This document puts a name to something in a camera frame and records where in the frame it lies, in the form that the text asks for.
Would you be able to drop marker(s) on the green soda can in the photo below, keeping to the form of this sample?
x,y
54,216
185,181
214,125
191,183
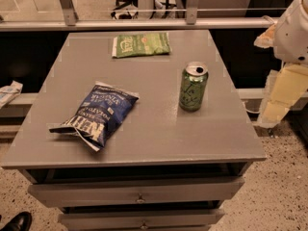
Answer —
x,y
193,84

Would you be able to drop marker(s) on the grey drawer cabinet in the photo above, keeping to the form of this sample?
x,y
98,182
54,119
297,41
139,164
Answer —
x,y
158,140

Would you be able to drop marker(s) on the metal railing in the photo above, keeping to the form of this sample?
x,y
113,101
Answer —
x,y
90,15

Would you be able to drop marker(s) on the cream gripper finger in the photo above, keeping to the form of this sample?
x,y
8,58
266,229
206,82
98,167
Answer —
x,y
265,40
283,89

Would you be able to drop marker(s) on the grey drawer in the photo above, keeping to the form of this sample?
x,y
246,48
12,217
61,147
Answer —
x,y
136,192
141,220

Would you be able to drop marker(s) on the white packet on ledge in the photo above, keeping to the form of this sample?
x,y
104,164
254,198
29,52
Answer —
x,y
9,93

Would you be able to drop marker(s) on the green jalapeno chip bag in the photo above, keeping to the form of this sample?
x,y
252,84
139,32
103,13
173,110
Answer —
x,y
146,44

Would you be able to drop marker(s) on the upper grey drawer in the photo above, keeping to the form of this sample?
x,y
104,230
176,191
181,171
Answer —
x,y
136,192

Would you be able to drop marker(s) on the black leather shoe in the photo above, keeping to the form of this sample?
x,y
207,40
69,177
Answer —
x,y
21,222

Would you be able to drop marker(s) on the lower grey drawer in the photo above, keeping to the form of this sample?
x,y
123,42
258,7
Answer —
x,y
141,220

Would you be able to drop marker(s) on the blue kettle chip bag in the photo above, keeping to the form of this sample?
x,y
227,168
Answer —
x,y
99,115

